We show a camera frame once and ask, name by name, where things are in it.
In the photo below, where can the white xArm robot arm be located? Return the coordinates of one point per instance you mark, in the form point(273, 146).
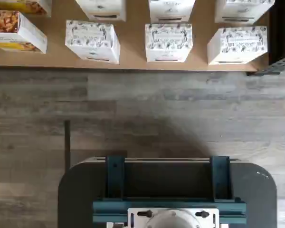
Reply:
point(172, 219)

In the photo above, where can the yellow nut snack box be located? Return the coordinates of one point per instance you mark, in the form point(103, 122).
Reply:
point(16, 31)
point(26, 4)

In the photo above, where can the white floral print box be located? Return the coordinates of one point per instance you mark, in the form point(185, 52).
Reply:
point(237, 45)
point(92, 40)
point(244, 10)
point(168, 42)
point(101, 8)
point(172, 9)

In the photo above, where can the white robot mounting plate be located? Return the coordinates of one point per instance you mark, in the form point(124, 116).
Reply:
point(137, 222)

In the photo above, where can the teal aluminium mounting frame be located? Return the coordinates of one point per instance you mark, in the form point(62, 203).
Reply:
point(114, 180)

